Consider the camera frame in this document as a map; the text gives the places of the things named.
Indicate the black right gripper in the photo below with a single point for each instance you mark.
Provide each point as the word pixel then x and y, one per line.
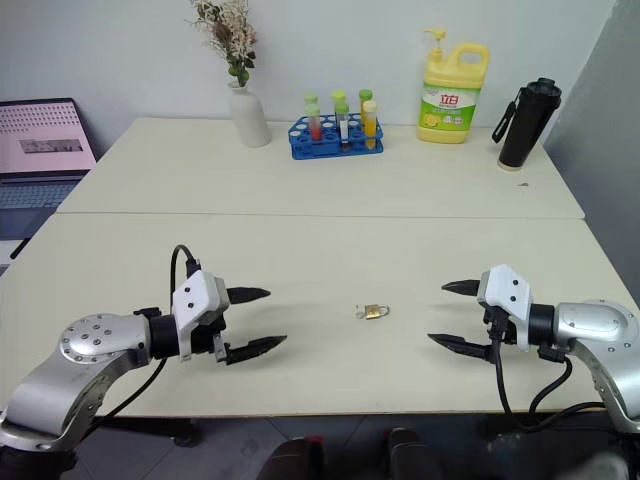
pixel 502 325

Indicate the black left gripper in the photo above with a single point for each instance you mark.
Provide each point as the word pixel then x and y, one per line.
pixel 207 337

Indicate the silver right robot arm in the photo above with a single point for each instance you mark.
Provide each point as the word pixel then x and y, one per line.
pixel 595 330

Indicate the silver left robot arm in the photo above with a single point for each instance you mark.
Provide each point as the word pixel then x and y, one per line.
pixel 75 370

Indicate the small brass padlock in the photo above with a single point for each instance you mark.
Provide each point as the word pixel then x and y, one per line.
pixel 372 312

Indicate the black table leg caster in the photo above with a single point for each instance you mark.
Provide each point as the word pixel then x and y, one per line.
pixel 185 435

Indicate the dark rounded shape red spot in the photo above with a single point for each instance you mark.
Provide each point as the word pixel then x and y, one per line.
pixel 295 460

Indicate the blue test tube rack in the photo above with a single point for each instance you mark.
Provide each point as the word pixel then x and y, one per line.
pixel 330 147

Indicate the white ceramic vase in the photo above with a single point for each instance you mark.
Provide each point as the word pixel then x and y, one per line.
pixel 250 120

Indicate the green-capped tube red liquid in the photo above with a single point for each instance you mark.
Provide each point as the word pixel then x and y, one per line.
pixel 315 125

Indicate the yellow dish soap pump bottle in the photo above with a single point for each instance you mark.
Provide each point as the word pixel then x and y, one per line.
pixel 447 105

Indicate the yellow-capped tube yellow liquid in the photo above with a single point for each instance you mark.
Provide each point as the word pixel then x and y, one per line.
pixel 370 125

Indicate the green-capped tube white label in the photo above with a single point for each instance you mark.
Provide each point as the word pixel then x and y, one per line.
pixel 344 127

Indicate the green-capped tube behind red tube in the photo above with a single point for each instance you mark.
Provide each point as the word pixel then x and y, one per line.
pixel 310 97

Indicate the green-capped clear tube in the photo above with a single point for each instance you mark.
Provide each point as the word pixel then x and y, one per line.
pixel 338 96

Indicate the green-capped tube orange liquid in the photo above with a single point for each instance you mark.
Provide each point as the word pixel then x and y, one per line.
pixel 364 95

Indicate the open laptop computer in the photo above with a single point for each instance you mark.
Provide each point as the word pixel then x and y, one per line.
pixel 40 140

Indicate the dried flower bunch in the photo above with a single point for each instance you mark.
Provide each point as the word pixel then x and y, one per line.
pixel 230 35

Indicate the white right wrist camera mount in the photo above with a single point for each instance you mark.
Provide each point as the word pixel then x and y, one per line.
pixel 507 290

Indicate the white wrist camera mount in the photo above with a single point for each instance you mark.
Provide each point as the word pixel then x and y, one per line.
pixel 507 290
pixel 192 295

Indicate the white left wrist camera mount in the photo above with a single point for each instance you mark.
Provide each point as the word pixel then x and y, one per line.
pixel 192 295

